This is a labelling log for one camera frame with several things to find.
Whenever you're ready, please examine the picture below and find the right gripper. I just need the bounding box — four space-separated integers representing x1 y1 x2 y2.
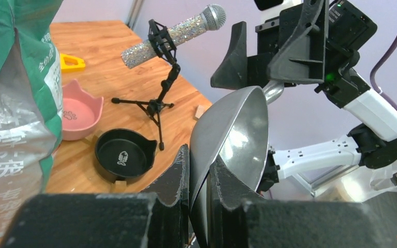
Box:
210 1 377 90

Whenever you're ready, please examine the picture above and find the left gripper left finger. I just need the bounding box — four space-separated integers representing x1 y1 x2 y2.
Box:
0 144 189 247

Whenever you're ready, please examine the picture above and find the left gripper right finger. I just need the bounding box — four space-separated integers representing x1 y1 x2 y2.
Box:
209 159 397 247

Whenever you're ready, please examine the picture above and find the silver metal scoop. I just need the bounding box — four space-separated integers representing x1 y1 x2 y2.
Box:
189 81 284 247

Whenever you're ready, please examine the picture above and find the green dog food bag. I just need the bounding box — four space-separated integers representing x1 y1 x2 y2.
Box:
0 0 63 237

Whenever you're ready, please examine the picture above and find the black pet bowl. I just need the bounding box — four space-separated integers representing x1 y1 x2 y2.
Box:
94 128 158 183

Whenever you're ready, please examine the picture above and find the pink pet bowl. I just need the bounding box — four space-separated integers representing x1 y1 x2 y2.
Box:
62 79 104 141

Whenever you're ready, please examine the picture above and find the glitter silver microphone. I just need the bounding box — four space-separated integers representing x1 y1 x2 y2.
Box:
121 4 226 69

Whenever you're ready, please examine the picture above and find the small beige tape piece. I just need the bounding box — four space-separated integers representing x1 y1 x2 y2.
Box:
194 105 207 120

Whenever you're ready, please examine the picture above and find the yellow green triangular toy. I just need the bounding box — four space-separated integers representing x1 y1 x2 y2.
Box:
60 53 86 73

